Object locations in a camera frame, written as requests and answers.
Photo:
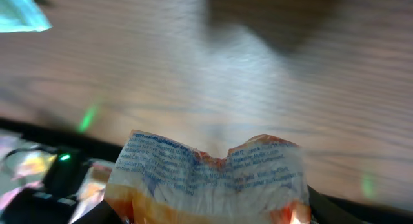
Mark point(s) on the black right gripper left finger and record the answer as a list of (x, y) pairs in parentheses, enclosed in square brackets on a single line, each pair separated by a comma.
[(102, 213)]

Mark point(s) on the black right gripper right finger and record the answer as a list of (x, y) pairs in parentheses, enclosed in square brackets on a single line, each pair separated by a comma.
[(328, 213)]

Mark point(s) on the light blue wet wipes pack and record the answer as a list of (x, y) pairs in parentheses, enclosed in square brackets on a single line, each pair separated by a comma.
[(22, 16)]

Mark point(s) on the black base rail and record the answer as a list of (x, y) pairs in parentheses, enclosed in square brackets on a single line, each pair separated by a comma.
[(68, 176)]

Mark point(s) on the small orange juice carton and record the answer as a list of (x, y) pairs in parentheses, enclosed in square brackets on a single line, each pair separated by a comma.
[(159, 180)]

